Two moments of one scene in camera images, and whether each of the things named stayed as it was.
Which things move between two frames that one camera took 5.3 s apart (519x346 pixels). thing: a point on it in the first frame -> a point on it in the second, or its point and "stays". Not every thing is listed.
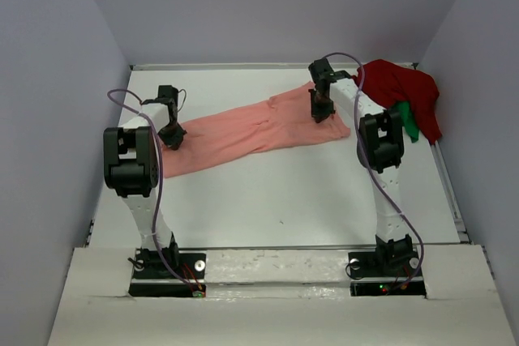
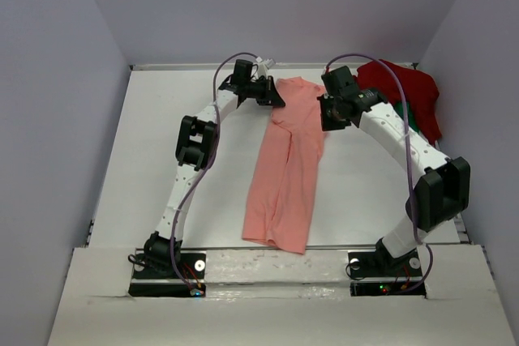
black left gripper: [174, 142] -> [270, 96]
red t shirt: [388, 83] stays
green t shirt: [403, 108] stays
